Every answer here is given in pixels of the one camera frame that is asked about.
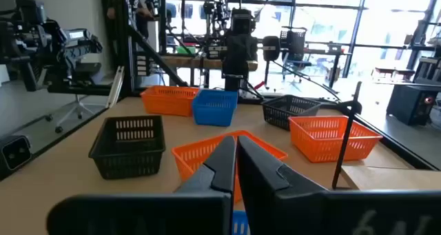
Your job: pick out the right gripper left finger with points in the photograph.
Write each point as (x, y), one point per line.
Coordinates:
(220, 173)

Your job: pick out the black framed window wall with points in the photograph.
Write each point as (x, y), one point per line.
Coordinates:
(389, 28)

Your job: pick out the black controller box white labels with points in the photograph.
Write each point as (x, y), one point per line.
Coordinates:
(142, 64)

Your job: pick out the black mesh office chair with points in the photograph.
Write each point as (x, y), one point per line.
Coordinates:
(293, 40)

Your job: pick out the office chair with white base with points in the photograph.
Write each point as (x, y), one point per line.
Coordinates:
(78, 107)

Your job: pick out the orange plastic basket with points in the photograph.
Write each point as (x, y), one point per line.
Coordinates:
(193, 155)
(165, 104)
(317, 142)

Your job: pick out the wooden workbench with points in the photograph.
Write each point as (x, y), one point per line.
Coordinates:
(193, 63)

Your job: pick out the green bin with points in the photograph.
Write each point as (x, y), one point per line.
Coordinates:
(186, 50)

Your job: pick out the black round device on stand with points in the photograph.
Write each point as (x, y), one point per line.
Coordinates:
(271, 49)

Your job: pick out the small red tag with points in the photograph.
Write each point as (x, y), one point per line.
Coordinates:
(260, 85)

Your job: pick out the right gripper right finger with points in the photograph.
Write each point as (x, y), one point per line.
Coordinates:
(258, 180)

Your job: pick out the blue plastic basket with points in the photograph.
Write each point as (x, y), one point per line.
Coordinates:
(240, 224)
(213, 114)

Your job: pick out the person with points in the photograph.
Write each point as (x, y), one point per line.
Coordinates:
(141, 25)

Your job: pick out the black plastic basket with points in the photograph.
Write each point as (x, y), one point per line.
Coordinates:
(275, 116)
(127, 162)

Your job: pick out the silver aluminium bar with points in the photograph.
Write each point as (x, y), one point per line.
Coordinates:
(116, 85)

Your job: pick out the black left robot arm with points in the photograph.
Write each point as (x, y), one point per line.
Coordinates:
(239, 52)

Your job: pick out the black aluminium rig frame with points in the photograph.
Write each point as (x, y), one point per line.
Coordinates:
(124, 56)

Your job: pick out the black computer tower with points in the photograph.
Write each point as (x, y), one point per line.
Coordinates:
(408, 105)

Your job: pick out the black background robot arm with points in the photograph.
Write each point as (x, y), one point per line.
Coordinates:
(215, 28)

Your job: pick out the black background table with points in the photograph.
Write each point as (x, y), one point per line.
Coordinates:
(327, 51)

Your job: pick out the black table-level camera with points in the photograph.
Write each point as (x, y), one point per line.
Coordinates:
(15, 155)

